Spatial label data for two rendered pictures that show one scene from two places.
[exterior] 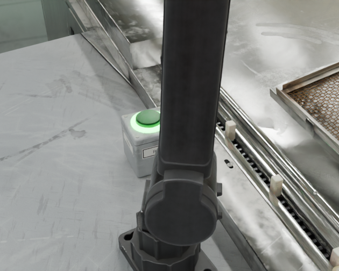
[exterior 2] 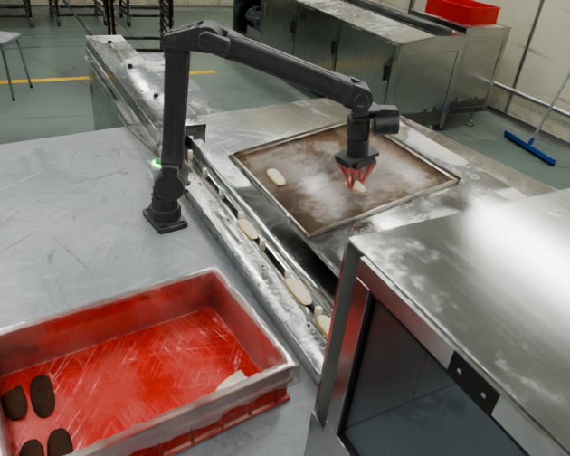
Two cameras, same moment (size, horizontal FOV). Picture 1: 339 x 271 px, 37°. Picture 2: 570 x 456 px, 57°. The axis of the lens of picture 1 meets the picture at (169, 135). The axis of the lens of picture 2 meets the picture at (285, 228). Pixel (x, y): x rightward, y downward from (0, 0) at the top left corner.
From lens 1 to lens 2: 0.90 m
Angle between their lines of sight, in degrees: 10
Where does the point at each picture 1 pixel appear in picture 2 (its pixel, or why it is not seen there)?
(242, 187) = (204, 193)
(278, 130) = (232, 177)
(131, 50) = (156, 132)
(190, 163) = (173, 161)
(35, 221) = (100, 204)
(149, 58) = not seen: hidden behind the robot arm
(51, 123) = (109, 167)
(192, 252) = (175, 210)
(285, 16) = (254, 126)
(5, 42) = not seen: hidden behind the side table
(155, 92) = not seen: hidden behind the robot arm
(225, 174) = (197, 187)
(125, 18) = (154, 116)
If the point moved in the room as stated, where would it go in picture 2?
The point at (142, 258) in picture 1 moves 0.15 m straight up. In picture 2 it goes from (153, 211) to (150, 160)
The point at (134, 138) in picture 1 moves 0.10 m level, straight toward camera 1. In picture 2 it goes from (153, 169) to (153, 185)
